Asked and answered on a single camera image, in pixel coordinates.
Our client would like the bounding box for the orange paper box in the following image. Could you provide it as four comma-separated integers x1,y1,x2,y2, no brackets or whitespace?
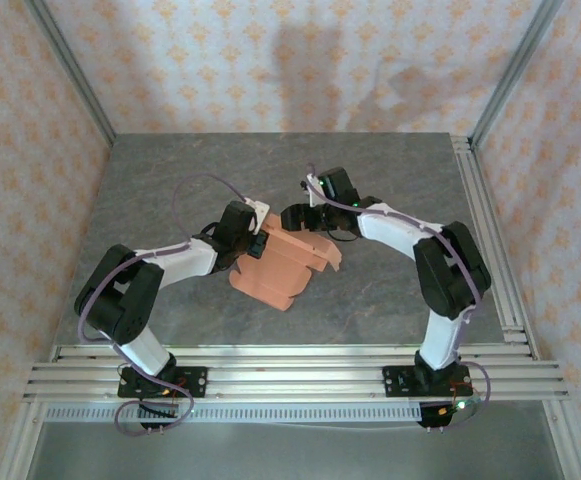
228,212,344,312

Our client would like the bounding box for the wide aluminium mounting beam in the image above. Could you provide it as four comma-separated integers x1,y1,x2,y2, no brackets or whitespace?
22,362,571,401

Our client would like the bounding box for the black left controller board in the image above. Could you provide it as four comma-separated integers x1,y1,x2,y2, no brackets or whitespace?
137,399,184,434

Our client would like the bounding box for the black controller board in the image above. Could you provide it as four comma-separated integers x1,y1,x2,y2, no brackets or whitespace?
137,399,184,434
416,398,485,432

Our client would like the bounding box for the grey metal sheet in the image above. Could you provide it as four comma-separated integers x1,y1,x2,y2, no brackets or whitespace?
24,422,566,480

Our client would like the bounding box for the black right controller board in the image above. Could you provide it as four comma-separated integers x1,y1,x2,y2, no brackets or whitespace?
416,398,485,432

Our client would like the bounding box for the narrow aluminium rail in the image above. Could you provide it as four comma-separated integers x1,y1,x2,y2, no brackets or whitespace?
49,344,536,362

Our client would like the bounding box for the aluminium side rail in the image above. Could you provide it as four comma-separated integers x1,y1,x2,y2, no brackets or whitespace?
451,134,539,361

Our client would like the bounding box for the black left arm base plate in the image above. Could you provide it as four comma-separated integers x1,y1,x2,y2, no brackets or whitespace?
117,365,209,400

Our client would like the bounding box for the slotted grey cable tray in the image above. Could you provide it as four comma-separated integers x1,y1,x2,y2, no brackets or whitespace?
44,403,424,424

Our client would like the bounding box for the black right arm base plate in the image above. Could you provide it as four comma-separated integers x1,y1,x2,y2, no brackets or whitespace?
381,364,473,399

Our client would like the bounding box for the aluminium frame post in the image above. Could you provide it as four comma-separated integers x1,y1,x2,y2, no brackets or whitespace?
22,0,117,146
468,0,566,149

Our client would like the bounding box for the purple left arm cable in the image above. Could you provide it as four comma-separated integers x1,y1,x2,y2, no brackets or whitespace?
77,173,251,436

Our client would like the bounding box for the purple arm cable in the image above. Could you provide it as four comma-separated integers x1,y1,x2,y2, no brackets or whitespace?
307,162,494,431
77,173,251,436

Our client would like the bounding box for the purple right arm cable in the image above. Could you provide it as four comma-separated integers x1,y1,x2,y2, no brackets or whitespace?
307,162,494,431

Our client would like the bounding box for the aluminium frame leg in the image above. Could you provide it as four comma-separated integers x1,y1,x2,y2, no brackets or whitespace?
0,399,46,480
539,399,581,480

